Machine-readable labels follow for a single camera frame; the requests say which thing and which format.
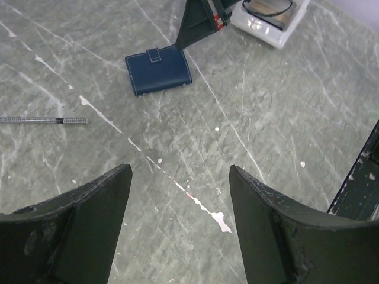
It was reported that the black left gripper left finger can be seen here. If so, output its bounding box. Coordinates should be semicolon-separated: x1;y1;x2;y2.
1;164;132;283

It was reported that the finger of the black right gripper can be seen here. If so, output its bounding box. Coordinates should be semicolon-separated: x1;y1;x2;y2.
175;0;234;50

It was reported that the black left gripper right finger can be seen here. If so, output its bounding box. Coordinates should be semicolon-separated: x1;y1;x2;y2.
229;165;378;283

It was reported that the blue leather card holder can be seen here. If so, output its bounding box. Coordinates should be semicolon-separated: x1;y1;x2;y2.
125;45;192;96

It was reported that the stack of credit cards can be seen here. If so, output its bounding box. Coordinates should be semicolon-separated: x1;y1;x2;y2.
247;0;297;30

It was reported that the white plastic bin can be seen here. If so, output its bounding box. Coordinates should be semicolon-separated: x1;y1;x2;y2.
231;1;309;49

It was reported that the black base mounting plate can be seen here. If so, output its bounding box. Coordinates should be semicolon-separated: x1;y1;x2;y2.
327;124;379;221

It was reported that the checkered black white pen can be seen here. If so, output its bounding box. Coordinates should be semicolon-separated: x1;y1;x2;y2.
1;117;88;125

